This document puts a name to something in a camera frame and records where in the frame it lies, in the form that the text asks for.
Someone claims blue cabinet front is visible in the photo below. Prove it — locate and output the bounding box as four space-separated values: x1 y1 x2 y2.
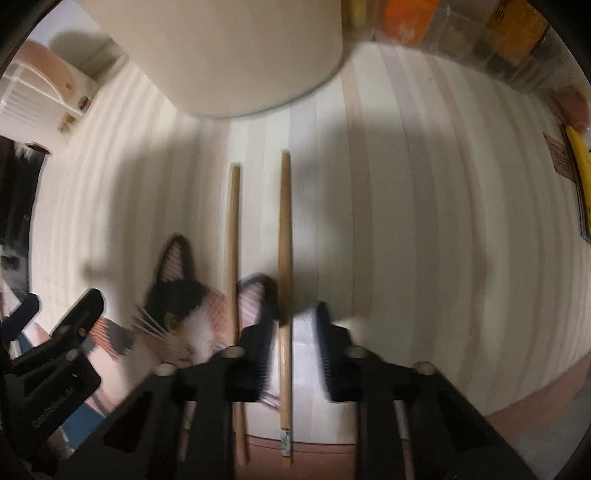
60 403 105 450

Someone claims striped table mat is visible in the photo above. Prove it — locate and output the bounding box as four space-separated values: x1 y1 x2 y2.
31 43 590 444

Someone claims cat shaped knitted coaster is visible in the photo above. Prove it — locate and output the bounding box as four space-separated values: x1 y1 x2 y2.
84 234 234 416

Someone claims pink white electric kettle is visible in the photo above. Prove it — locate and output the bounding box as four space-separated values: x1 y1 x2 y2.
0 38 100 146

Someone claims light wooden chopstick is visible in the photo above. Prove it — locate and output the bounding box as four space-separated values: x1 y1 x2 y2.
277 151 294 468
225 163 249 467

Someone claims cream utensil holder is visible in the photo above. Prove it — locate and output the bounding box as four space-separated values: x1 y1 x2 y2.
80 0 344 118

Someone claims black induction cooktop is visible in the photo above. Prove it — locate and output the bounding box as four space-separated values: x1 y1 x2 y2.
1 137 46 300

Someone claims orange labelled sauce bottle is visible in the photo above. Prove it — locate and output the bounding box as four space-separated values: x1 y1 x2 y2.
381 0 441 47

